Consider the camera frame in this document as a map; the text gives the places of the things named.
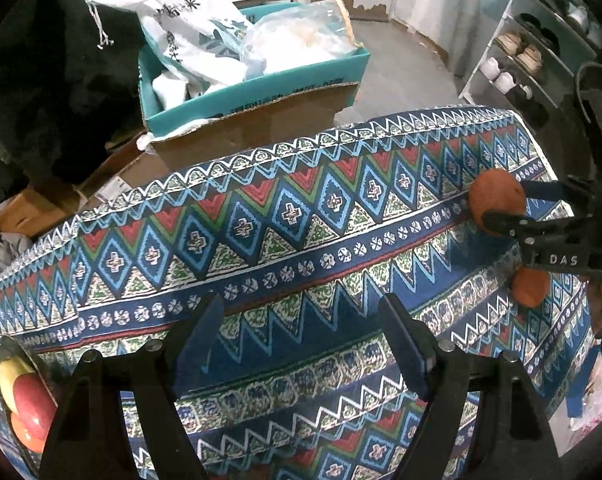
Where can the brown cardboard box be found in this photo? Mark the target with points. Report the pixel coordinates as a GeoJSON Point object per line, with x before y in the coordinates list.
{"type": "Point", "coordinates": [36, 207]}

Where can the white plastic bag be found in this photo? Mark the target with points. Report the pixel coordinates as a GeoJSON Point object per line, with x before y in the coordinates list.
{"type": "Point", "coordinates": [598, 395]}

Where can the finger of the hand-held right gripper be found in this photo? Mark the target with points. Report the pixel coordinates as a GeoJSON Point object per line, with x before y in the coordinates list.
{"type": "Point", "coordinates": [551, 189]}
{"type": "Point", "coordinates": [526, 227]}

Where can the flat cardboard sheet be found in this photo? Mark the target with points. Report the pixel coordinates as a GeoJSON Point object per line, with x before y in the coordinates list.
{"type": "Point", "coordinates": [126, 180]}

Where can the grey curtain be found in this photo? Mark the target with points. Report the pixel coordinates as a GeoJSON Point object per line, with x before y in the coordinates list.
{"type": "Point", "coordinates": [476, 20]}

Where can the small orange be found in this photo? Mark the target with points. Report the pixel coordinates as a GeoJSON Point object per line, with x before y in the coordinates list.
{"type": "Point", "coordinates": [531, 287]}
{"type": "Point", "coordinates": [496, 195]}

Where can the clear plastic bag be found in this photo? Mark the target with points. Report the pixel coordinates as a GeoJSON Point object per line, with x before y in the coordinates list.
{"type": "Point", "coordinates": [301, 35]}

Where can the white shoe rack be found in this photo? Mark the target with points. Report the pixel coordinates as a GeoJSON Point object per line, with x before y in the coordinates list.
{"type": "Point", "coordinates": [546, 20]}

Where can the clear glass plate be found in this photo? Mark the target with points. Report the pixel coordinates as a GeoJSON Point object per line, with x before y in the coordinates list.
{"type": "Point", "coordinates": [28, 360]}

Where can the white shoe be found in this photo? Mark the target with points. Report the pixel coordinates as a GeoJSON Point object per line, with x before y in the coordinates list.
{"type": "Point", "coordinates": [506, 81]}
{"type": "Point", "coordinates": [491, 67]}

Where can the plain cardboard box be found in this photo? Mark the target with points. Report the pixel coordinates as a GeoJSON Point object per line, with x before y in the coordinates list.
{"type": "Point", "coordinates": [261, 132]}

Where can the beige shoe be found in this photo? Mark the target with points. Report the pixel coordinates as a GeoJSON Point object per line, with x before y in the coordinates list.
{"type": "Point", "coordinates": [510, 42]}
{"type": "Point", "coordinates": [530, 57]}

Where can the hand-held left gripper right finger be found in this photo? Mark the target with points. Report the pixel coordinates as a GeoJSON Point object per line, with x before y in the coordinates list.
{"type": "Point", "coordinates": [403, 345]}

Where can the white printed bag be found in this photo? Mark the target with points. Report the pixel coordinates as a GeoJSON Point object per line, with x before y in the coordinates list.
{"type": "Point", "coordinates": [181, 15]}

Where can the blue patterned tablecloth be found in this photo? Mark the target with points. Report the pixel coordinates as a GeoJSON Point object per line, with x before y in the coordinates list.
{"type": "Point", "coordinates": [281, 240]}

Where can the dark cloth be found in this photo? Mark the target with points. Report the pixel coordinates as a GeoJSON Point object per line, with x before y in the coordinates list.
{"type": "Point", "coordinates": [46, 85]}

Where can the red apple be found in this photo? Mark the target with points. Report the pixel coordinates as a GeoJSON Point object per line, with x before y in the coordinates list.
{"type": "Point", "coordinates": [33, 405]}

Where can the teal cardboard box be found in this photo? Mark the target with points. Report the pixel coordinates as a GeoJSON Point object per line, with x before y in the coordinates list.
{"type": "Point", "coordinates": [261, 102]}

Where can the black shoe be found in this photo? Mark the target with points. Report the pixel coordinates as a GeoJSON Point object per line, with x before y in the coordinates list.
{"type": "Point", "coordinates": [536, 114]}
{"type": "Point", "coordinates": [520, 93]}

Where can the grey printed cloth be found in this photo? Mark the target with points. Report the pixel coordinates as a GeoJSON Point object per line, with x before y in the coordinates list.
{"type": "Point", "coordinates": [1, 257]}

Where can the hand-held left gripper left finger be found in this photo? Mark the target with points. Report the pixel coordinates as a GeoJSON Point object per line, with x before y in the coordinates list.
{"type": "Point", "coordinates": [201, 340]}

